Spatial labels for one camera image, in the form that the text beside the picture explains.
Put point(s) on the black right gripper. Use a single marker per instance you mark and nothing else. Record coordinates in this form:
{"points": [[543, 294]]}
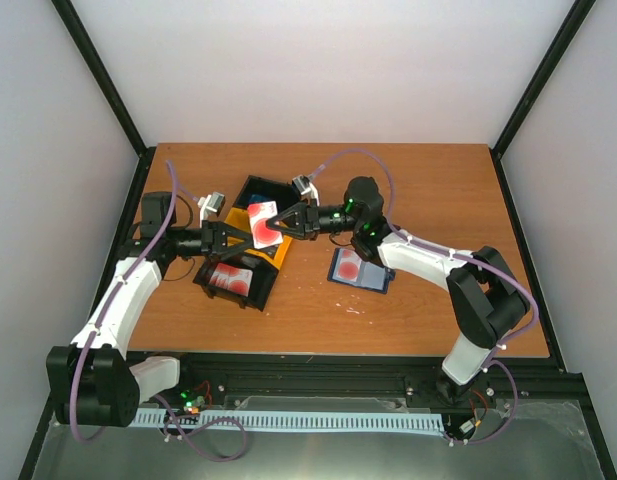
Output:
{"points": [[305, 222]]}

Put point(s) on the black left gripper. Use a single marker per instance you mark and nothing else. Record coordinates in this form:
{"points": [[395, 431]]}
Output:
{"points": [[215, 239]]}

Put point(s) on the black bin with blue cards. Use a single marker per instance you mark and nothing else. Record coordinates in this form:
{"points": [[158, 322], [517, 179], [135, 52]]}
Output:
{"points": [[284, 194]]}

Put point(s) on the blue card holder wallet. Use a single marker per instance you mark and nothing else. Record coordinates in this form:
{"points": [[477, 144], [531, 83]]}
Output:
{"points": [[372, 277]]}

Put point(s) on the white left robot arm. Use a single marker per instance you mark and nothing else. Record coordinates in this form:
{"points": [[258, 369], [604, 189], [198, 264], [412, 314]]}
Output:
{"points": [[118, 310]]}

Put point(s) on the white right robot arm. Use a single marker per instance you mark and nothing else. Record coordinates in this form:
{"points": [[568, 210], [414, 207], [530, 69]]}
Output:
{"points": [[487, 300]]}

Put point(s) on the red card stack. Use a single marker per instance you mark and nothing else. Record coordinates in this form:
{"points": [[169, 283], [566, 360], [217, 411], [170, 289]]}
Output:
{"points": [[233, 279]]}

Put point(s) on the black bin with red cards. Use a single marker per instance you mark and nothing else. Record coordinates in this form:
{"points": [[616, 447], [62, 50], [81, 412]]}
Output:
{"points": [[264, 278]]}

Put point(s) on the blue card stack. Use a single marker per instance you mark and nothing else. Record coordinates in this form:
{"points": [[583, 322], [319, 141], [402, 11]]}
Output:
{"points": [[257, 198]]}

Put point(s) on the yellow bin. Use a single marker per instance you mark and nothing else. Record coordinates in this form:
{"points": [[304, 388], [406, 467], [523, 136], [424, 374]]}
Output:
{"points": [[273, 255]]}

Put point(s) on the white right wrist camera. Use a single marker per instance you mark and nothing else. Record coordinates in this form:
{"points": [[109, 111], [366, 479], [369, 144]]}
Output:
{"points": [[306, 189]]}

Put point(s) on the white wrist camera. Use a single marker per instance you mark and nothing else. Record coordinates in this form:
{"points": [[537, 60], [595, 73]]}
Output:
{"points": [[306, 189], [210, 205]]}

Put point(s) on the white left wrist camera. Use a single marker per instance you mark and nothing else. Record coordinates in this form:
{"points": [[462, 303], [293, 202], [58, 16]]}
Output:
{"points": [[210, 205]]}

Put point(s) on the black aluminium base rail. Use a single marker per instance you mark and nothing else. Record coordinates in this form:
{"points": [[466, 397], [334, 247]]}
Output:
{"points": [[222, 378]]}

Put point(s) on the light blue cable duct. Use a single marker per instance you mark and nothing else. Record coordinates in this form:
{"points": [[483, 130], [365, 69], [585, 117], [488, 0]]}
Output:
{"points": [[317, 422]]}

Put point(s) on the black frame post left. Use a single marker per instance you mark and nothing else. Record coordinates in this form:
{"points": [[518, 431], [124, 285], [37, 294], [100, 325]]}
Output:
{"points": [[91, 57]]}

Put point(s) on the black frame post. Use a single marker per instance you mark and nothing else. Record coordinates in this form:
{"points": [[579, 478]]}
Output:
{"points": [[91, 57], [560, 43]]}

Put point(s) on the metal base plate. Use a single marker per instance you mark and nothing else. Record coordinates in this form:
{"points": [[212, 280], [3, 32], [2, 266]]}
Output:
{"points": [[517, 440]]}

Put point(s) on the black frame post right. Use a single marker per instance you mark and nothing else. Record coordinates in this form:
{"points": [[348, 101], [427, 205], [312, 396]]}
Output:
{"points": [[560, 43]]}

